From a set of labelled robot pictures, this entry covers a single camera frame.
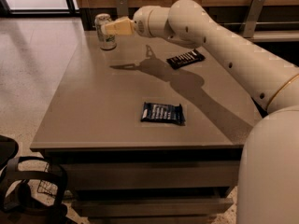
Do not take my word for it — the white green 7up can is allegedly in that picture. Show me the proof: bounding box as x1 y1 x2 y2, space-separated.
94 13 117 50

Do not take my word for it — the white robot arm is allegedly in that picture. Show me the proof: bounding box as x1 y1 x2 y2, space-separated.
100 0 299 224

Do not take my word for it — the black snack bar wrapper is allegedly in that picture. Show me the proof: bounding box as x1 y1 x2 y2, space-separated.
166 49 205 70

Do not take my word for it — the dark blue snack packet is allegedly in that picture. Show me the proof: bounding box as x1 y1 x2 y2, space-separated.
140 103 185 125

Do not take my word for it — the grey drawer cabinet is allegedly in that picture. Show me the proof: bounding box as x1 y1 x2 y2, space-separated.
31 33 260 224

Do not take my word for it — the upper grey drawer front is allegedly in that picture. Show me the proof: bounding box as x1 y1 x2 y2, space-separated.
63 161 239 190

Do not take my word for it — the grey drawer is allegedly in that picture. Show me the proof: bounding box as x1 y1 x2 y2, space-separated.
72 198 233 217
63 161 239 190

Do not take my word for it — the lower grey drawer front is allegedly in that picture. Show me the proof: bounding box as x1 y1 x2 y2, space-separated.
72 198 233 217

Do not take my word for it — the black office chair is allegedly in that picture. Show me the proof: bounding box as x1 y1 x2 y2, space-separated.
0 135 77 224

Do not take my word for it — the left metal wall bracket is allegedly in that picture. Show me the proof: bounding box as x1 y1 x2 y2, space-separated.
115 0 129 17

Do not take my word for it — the metal wall bracket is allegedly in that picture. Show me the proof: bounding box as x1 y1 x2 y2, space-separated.
240 0 265 38
115 0 129 17

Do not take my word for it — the right metal wall bracket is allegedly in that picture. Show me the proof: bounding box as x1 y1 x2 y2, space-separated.
240 0 265 38

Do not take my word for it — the grey wall shelf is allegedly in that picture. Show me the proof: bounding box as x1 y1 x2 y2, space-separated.
250 30 299 42

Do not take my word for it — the black wire basket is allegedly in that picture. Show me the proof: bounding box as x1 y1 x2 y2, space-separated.
37 163 59 198

